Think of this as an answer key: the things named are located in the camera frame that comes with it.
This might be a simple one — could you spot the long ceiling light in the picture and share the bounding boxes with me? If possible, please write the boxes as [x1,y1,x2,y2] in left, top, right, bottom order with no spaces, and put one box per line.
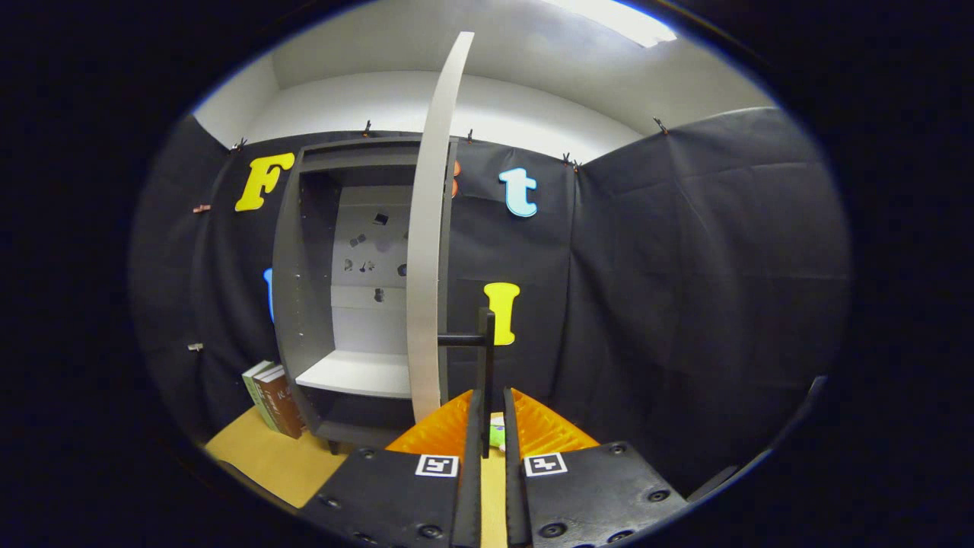
[544,0,678,48]

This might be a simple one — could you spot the black backdrop cloth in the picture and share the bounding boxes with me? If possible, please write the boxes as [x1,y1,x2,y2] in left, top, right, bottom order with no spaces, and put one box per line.
[129,107,851,495]

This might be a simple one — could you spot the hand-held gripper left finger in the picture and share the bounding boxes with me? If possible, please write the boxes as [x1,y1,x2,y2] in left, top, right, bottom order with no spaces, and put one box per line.
[297,388,485,548]

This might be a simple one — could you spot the beige cabinet door black handle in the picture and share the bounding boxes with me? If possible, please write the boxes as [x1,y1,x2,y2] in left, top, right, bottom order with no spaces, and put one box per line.
[406,30,497,461]

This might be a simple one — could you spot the white cabinet shelf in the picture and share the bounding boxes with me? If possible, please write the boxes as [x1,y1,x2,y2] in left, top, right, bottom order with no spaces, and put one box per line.
[295,350,412,399]

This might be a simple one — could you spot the dark grey cabinet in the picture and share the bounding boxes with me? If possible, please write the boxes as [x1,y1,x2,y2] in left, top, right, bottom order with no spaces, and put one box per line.
[272,135,457,456]

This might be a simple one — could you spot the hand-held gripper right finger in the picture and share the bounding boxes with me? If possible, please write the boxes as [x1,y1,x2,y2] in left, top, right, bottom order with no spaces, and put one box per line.
[502,387,689,548]

